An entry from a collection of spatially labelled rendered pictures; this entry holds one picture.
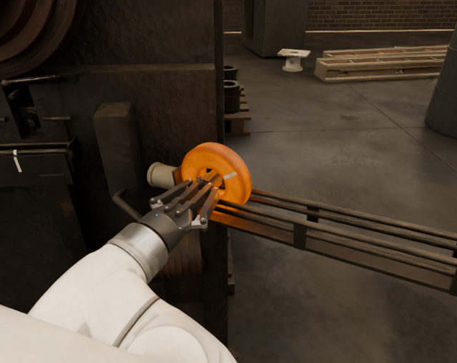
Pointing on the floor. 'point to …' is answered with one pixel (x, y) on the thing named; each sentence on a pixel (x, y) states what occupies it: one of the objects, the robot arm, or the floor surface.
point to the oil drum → (453, 85)
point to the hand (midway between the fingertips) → (215, 176)
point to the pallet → (231, 113)
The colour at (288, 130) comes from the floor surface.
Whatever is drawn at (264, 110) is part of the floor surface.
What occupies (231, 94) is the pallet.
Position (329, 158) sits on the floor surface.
